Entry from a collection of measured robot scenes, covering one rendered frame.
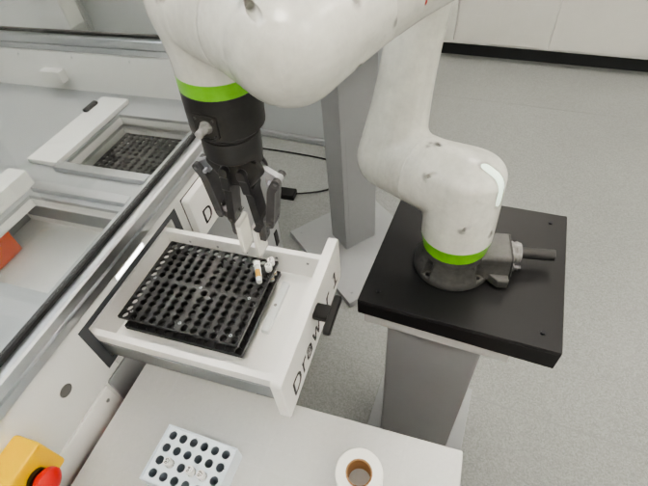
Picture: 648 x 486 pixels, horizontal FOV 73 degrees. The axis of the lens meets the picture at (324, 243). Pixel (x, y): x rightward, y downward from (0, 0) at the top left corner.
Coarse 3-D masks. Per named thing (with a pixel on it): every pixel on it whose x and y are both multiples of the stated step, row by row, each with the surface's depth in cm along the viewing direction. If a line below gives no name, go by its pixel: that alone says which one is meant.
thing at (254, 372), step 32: (256, 256) 84; (288, 256) 81; (128, 288) 80; (96, 320) 74; (288, 320) 78; (128, 352) 72; (160, 352) 69; (192, 352) 75; (256, 352) 74; (224, 384) 70; (256, 384) 66
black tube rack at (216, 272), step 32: (160, 256) 82; (192, 256) 81; (224, 256) 80; (160, 288) 76; (192, 288) 76; (224, 288) 75; (128, 320) 76; (160, 320) 72; (192, 320) 71; (224, 320) 74; (256, 320) 74; (224, 352) 71
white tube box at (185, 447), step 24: (168, 432) 70; (192, 432) 69; (168, 456) 67; (192, 456) 67; (216, 456) 67; (240, 456) 69; (144, 480) 65; (168, 480) 65; (192, 480) 65; (216, 480) 66
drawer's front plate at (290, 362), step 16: (336, 240) 77; (320, 256) 75; (336, 256) 79; (320, 272) 73; (336, 272) 81; (320, 288) 72; (336, 288) 83; (304, 304) 68; (304, 320) 66; (288, 336) 65; (304, 336) 67; (288, 352) 63; (304, 352) 68; (288, 368) 62; (272, 384) 60; (288, 384) 63; (288, 400) 64; (288, 416) 67
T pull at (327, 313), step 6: (336, 300) 70; (318, 306) 70; (324, 306) 70; (330, 306) 70; (336, 306) 70; (318, 312) 69; (324, 312) 69; (330, 312) 69; (336, 312) 69; (312, 318) 70; (318, 318) 69; (324, 318) 69; (330, 318) 68; (330, 324) 68; (324, 330) 67; (330, 330) 67
